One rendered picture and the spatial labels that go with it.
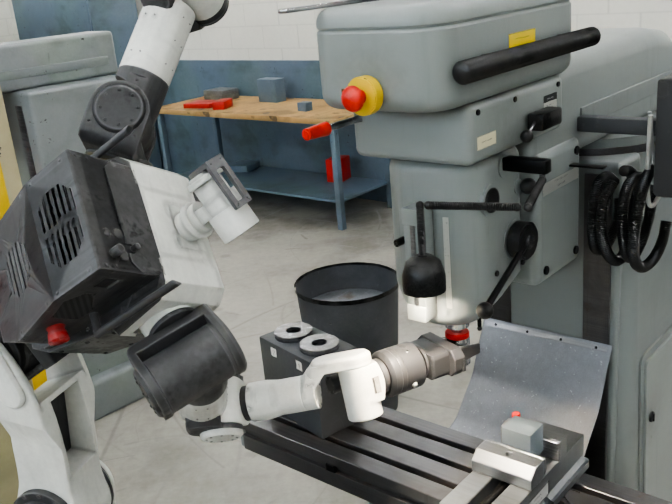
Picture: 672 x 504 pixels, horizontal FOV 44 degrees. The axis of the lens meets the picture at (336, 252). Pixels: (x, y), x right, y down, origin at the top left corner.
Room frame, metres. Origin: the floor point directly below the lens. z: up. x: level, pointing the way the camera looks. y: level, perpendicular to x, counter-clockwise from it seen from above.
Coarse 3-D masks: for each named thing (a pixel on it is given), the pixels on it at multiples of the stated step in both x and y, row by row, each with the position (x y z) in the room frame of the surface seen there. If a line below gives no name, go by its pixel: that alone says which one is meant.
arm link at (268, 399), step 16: (240, 384) 1.36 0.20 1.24; (256, 384) 1.35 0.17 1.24; (272, 384) 1.34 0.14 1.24; (288, 384) 1.33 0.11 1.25; (240, 400) 1.33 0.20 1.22; (256, 400) 1.32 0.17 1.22; (272, 400) 1.32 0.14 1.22; (288, 400) 1.31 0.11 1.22; (224, 416) 1.29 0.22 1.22; (240, 416) 1.31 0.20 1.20; (256, 416) 1.32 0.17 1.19; (272, 416) 1.32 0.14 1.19
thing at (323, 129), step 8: (344, 120) 1.38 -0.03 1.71; (352, 120) 1.39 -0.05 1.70; (360, 120) 1.41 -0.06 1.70; (312, 128) 1.32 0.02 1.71; (320, 128) 1.33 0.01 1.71; (328, 128) 1.34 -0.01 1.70; (336, 128) 1.36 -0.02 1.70; (304, 136) 1.31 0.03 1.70; (312, 136) 1.31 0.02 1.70; (320, 136) 1.33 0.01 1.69
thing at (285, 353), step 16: (272, 336) 1.76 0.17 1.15; (288, 336) 1.73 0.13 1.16; (304, 336) 1.72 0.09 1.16; (320, 336) 1.71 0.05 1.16; (272, 352) 1.73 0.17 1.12; (288, 352) 1.68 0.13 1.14; (304, 352) 1.65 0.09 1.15; (320, 352) 1.64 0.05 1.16; (336, 352) 1.65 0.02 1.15; (272, 368) 1.74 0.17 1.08; (288, 368) 1.68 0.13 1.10; (304, 368) 1.63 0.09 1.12; (320, 384) 1.60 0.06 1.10; (336, 400) 1.62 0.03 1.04; (288, 416) 1.70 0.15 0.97; (304, 416) 1.65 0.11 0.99; (320, 416) 1.60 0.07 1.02; (336, 416) 1.62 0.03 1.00; (320, 432) 1.60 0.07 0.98
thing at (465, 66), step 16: (576, 32) 1.47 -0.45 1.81; (592, 32) 1.51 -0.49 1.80; (512, 48) 1.31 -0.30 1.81; (528, 48) 1.33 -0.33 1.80; (544, 48) 1.36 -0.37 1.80; (560, 48) 1.40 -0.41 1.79; (576, 48) 1.46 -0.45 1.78; (464, 64) 1.20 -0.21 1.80; (480, 64) 1.22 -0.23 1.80; (496, 64) 1.25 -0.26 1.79; (512, 64) 1.28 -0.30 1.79; (528, 64) 1.33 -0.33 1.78; (464, 80) 1.20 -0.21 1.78
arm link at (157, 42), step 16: (144, 0) 1.49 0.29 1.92; (160, 0) 1.47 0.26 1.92; (176, 0) 1.48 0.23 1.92; (144, 16) 1.47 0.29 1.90; (160, 16) 1.46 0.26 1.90; (176, 16) 1.47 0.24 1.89; (192, 16) 1.50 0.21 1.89; (144, 32) 1.45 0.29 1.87; (160, 32) 1.45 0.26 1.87; (176, 32) 1.47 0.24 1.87; (128, 48) 1.45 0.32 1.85; (144, 48) 1.43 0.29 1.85; (160, 48) 1.44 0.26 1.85; (176, 48) 1.47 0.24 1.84; (128, 64) 1.42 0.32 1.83; (144, 64) 1.42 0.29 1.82; (160, 64) 1.43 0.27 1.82; (176, 64) 1.47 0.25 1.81
